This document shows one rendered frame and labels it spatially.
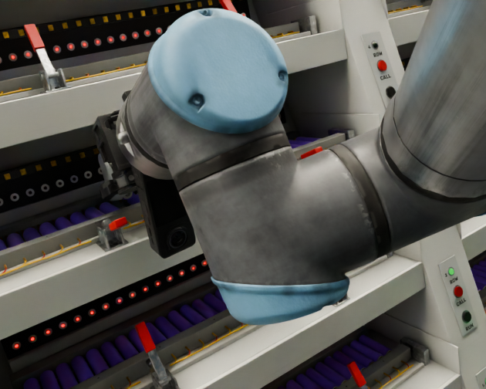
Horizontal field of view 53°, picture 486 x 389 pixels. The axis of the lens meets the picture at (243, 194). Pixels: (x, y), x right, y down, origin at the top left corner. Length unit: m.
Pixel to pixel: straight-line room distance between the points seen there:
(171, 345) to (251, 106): 0.42
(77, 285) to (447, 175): 0.40
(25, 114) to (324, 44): 0.43
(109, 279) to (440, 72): 0.43
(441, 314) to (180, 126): 0.60
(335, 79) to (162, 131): 0.51
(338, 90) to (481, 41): 0.61
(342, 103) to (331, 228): 0.51
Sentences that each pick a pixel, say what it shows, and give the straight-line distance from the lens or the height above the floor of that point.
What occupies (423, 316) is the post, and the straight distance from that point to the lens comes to 0.86.
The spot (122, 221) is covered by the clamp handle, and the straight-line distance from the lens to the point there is 0.51.
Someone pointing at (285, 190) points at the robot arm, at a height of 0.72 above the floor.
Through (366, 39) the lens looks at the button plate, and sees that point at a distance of 0.81.
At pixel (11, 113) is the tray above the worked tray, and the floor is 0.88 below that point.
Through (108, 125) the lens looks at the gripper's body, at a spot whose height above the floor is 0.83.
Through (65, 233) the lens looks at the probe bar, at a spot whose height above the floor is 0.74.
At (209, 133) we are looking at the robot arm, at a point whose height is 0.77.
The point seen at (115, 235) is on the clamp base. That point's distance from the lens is 0.60.
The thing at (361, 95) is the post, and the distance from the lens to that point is 0.78.
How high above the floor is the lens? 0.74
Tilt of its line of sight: 3 degrees down
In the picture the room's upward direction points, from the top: 20 degrees counter-clockwise
